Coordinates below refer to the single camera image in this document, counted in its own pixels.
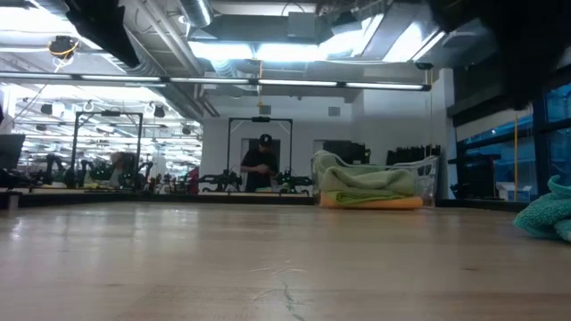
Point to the black background robot arm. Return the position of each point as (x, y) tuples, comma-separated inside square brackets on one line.
[(58, 171), (220, 180), (294, 180), (138, 174)]

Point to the dark monitor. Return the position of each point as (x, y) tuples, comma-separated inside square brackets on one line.
[(11, 151)]

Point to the teal microfiber towel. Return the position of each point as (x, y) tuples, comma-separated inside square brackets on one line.
[(542, 218)]

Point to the clear plastic bin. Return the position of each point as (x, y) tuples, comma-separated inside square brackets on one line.
[(426, 176)]

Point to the black cabinet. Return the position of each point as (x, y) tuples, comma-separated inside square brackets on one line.
[(479, 178)]

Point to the white box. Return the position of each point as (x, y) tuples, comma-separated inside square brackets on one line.
[(513, 191)]

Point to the black ceiling device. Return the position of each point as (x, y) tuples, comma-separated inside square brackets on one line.
[(62, 46)]

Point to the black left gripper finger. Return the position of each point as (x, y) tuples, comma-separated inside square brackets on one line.
[(107, 27)]

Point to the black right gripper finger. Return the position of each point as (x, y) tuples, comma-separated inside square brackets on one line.
[(522, 40)]

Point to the orange microfiber towel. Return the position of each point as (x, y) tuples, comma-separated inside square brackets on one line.
[(383, 204)]

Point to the round silver air duct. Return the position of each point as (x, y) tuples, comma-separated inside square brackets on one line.
[(196, 11)]

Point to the black rack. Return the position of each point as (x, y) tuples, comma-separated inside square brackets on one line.
[(415, 153)]

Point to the pale green towel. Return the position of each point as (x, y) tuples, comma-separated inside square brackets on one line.
[(366, 178)]

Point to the grey wall grille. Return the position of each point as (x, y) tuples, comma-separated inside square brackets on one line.
[(334, 111), (265, 110)]

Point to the dark security camera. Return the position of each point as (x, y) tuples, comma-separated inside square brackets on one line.
[(424, 67)]

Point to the long ceiling light bar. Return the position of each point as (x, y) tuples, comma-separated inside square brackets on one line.
[(214, 81)]

